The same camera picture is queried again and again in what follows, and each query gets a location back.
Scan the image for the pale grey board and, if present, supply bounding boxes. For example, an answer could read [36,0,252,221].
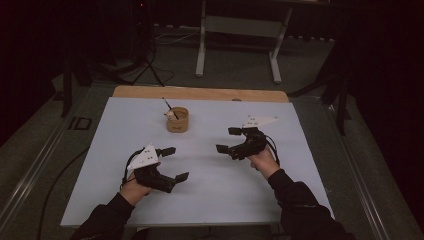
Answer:
[60,96,336,228]

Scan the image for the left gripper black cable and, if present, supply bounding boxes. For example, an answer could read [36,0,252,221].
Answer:
[121,147,148,188]

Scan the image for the black metal stand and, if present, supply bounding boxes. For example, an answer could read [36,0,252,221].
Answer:
[60,49,94,118]
[287,33,353,136]

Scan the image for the round wooden pen holder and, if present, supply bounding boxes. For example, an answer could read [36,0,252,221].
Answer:
[166,106,190,134]

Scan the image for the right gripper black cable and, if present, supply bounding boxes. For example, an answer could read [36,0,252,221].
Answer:
[264,134,282,167]

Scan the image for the black tripod stand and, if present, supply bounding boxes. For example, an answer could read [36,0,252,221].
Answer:
[130,0,166,88]

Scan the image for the white metal desk frame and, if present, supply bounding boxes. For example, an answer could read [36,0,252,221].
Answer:
[195,0,295,85]

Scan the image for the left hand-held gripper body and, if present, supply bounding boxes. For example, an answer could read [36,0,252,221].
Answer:
[127,143,178,194]

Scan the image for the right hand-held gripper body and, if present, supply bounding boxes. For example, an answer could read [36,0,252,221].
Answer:
[229,114,279,161]

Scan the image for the black floor cable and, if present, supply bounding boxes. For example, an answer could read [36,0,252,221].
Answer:
[35,146,91,240]

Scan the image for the white floor cable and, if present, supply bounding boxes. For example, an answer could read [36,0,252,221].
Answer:
[153,30,202,46]

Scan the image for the person's right hand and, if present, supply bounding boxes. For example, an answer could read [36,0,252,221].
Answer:
[247,144,281,181]

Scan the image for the person's left hand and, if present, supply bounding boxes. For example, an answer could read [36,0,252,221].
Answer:
[119,162,162,207]

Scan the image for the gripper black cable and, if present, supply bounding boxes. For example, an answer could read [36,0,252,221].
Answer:
[264,134,282,167]
[121,147,148,188]

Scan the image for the black pencil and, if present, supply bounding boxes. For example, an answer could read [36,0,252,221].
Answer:
[161,97,180,121]

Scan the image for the metal floor rail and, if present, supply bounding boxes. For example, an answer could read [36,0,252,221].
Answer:
[324,103,391,240]
[0,114,73,223]

